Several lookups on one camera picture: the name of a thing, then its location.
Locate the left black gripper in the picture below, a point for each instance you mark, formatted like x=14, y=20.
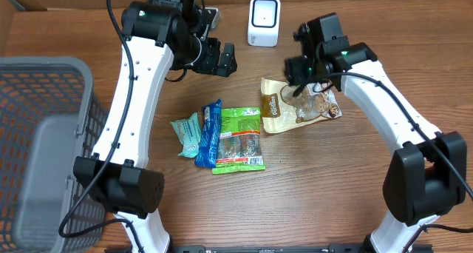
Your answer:
x=211, y=65

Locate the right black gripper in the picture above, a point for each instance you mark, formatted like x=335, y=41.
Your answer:
x=293, y=73

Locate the beige cookie snack bag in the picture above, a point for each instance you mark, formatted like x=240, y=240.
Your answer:
x=281, y=111

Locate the teal snack packet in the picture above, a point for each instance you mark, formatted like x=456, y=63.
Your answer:
x=189, y=134

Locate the blue oreo cookie packet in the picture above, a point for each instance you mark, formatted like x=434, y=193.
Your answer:
x=210, y=138

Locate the green snack packet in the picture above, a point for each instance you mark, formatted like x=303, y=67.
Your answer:
x=239, y=147

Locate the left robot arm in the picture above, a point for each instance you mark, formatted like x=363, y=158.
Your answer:
x=157, y=36

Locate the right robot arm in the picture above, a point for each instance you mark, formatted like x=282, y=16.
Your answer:
x=426, y=177

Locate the white barcode scanner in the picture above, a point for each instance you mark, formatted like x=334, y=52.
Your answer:
x=263, y=23

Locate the grey plastic shopping basket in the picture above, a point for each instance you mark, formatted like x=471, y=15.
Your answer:
x=49, y=117

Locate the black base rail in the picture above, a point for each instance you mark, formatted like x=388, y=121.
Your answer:
x=332, y=248

